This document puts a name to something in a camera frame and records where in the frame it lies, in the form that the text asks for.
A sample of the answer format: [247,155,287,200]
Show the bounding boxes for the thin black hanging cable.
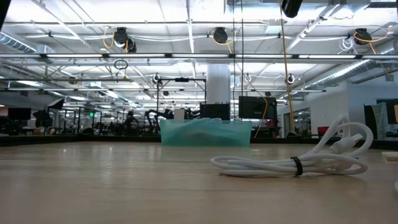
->
[232,0,236,110]

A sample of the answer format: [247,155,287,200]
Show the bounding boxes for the person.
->
[123,111,140,137]

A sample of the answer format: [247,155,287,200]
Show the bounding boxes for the black background monitor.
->
[238,96,278,120]

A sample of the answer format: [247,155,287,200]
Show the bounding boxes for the long ceiling light strip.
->
[0,53,398,60]

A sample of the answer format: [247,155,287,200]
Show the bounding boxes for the black background rig frame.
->
[155,77,208,121]

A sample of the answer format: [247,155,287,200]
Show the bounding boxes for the yellow hanging cable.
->
[277,0,297,134]

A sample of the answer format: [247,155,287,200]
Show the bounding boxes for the black coiled hanging cable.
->
[240,0,245,121]

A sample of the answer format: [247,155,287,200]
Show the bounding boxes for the white cable with black tie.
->
[210,116,374,179]

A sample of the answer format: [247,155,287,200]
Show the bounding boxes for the white pillar with black base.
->
[199,63,231,121]

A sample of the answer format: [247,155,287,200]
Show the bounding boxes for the black ceiling cable reel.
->
[113,27,137,54]
[353,27,373,46]
[211,27,229,45]

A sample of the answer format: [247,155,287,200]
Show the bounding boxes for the small white box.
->
[173,108,186,122]

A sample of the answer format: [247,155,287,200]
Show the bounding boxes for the green translucent plastic bin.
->
[159,118,253,148]

